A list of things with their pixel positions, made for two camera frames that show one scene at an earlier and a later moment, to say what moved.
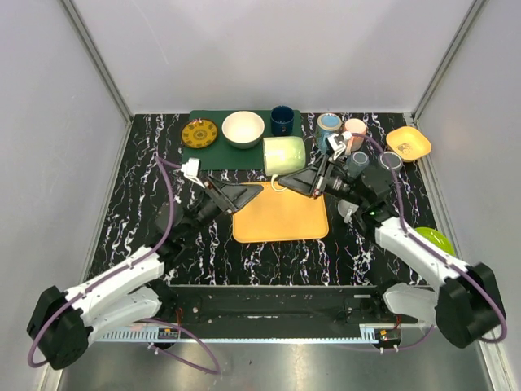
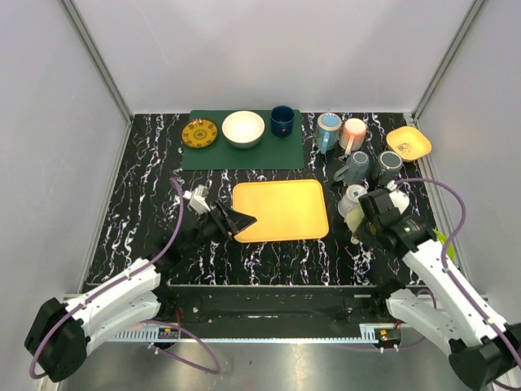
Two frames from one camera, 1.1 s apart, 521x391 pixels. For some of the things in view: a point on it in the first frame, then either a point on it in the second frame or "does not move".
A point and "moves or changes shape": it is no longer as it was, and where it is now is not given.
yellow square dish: (409, 142) does not move
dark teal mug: (394, 159) does not move
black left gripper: (222, 198) → (221, 218)
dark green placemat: (222, 155) does not move
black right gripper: (306, 182) → (361, 231)
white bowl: (244, 129) does not move
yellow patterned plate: (199, 133) does not move
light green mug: (283, 155) moves or changes shape
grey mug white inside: (356, 163) does not move
